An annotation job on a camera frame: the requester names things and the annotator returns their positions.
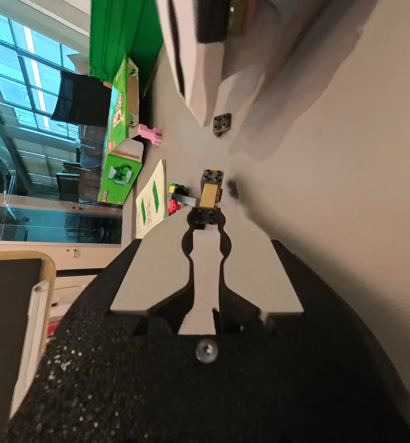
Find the dark office chair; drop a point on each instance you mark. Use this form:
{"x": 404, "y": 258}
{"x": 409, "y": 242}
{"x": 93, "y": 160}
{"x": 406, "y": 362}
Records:
{"x": 83, "y": 166}

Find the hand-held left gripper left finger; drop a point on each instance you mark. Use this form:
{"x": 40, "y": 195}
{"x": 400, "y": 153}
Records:
{"x": 149, "y": 270}

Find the dark grey and tan brick assembly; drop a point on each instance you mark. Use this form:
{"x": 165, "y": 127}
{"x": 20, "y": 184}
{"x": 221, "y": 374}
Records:
{"x": 210, "y": 195}

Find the green cardboard toy box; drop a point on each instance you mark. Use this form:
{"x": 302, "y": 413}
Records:
{"x": 118, "y": 131}

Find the small dark grey brick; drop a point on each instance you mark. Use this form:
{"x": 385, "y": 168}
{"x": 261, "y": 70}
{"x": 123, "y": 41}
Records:
{"x": 222, "y": 121}

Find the black green red brick assembly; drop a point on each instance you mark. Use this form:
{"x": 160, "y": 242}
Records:
{"x": 176, "y": 199}

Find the pink brick figure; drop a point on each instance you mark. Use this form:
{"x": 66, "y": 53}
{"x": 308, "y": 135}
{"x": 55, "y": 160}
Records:
{"x": 149, "y": 133}

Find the wood-framed black board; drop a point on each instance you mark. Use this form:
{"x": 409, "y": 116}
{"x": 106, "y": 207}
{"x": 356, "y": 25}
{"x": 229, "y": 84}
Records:
{"x": 7, "y": 328}

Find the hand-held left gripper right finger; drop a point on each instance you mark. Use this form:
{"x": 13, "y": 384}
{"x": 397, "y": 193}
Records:
{"x": 260, "y": 270}

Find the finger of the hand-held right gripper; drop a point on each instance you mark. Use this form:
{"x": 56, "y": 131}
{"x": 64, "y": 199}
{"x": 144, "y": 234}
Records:
{"x": 277, "y": 31}
{"x": 198, "y": 76}

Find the brick instruction booklet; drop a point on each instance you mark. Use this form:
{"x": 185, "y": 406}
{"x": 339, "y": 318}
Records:
{"x": 149, "y": 207}

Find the black monitor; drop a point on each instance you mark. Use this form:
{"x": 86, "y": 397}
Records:
{"x": 80, "y": 100}

